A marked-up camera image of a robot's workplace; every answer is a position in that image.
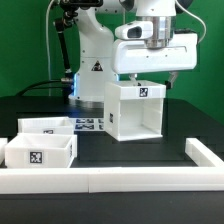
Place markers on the white rear drawer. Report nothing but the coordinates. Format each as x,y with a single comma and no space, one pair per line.
47,125

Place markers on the paper marker sheet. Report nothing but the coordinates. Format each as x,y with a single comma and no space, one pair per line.
88,124

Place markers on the white drawer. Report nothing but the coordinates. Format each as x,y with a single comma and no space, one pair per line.
41,151
47,125

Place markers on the white front fence bar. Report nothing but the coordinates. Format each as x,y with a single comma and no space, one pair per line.
97,180

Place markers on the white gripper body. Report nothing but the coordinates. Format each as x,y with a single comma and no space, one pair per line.
135,57

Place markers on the white right fence bar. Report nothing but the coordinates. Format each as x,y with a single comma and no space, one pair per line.
201,155

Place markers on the white drawer cabinet box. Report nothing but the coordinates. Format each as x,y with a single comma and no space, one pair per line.
133,110

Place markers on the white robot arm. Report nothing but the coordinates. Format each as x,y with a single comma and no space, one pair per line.
96,21

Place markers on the white front drawer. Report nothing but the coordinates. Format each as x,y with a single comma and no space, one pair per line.
41,151

